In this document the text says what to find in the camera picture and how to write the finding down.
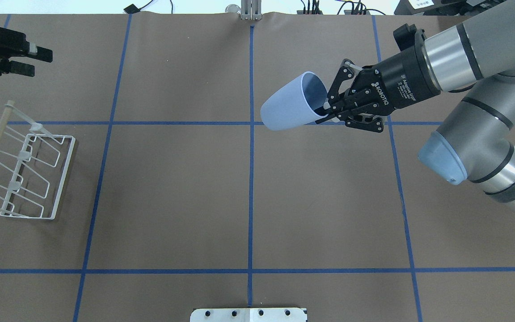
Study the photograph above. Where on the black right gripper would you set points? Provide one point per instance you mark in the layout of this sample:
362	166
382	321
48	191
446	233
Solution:
401	82

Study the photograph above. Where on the aluminium frame post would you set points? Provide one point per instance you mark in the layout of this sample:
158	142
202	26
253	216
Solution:
251	10

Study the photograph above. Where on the small black device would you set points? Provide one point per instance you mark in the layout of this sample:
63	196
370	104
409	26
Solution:
132	9

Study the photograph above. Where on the black power strip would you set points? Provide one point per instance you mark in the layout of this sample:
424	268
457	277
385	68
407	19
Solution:
356	12

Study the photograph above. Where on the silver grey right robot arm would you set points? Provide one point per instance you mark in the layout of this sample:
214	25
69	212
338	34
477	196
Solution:
477	55

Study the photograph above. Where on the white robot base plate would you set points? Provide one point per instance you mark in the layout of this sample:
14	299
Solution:
282	314

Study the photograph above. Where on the light blue plastic cup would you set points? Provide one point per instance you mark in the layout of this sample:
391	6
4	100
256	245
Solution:
295	103

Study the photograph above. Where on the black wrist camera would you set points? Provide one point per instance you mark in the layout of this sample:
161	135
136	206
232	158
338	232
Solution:
407	36

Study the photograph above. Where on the white wire cup rack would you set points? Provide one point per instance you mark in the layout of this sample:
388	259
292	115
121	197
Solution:
34	166

